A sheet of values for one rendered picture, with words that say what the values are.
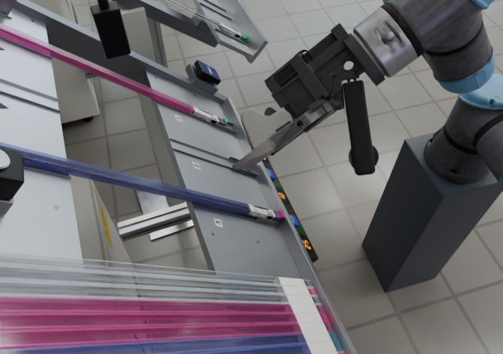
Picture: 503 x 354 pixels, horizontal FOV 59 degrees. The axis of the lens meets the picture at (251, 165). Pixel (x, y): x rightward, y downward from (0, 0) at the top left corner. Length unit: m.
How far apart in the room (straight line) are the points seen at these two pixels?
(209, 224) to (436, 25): 0.38
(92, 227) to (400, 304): 1.00
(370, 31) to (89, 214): 0.64
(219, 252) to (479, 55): 0.41
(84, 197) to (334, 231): 0.92
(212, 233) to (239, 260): 0.05
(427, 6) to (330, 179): 1.25
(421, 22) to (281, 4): 2.06
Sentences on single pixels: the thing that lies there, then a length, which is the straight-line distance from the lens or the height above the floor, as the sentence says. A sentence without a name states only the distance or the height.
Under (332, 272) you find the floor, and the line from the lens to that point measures 1.54.
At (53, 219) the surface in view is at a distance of 0.49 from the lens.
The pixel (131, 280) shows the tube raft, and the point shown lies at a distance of 0.48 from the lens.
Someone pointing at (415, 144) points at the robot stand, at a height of 0.55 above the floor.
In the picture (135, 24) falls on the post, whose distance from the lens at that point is 1.10.
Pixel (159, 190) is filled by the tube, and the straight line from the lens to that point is 0.59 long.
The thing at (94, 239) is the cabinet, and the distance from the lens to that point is 0.92.
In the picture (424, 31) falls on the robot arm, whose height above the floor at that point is 1.08.
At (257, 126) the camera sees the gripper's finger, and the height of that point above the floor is 1.00.
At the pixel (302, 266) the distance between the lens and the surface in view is 0.73.
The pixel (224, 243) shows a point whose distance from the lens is 0.63.
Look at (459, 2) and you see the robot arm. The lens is 0.56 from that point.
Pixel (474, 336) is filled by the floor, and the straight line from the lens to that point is 1.59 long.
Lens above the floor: 1.38
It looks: 52 degrees down
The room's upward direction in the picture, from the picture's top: straight up
